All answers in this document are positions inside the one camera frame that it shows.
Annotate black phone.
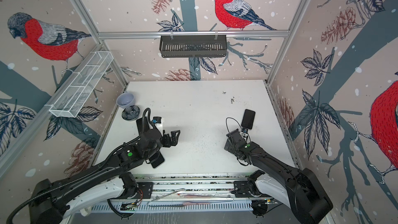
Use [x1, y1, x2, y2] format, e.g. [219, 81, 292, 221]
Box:
[149, 151, 165, 169]
[241, 109, 256, 130]

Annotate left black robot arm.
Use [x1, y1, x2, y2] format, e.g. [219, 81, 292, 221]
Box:
[6, 129, 180, 224]

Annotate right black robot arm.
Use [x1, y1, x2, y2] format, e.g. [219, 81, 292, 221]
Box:
[224, 130, 333, 224]

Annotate dark grey flower dish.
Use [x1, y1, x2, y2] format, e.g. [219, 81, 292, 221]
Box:
[121, 105, 141, 121]

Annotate lavender bowl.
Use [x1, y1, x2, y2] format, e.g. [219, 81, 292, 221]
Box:
[116, 92, 135, 109]

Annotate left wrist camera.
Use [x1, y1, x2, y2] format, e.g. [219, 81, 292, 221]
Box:
[152, 116, 163, 129]

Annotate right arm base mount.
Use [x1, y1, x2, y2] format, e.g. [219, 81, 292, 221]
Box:
[230, 180, 273, 198]

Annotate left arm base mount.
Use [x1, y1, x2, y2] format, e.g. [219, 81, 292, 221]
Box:
[114, 182, 154, 200]

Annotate aluminium front rail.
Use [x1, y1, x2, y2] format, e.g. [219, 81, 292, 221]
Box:
[92, 177, 280, 215]

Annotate black wire wall basket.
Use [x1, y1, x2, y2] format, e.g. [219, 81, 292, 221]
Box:
[159, 35, 227, 58]

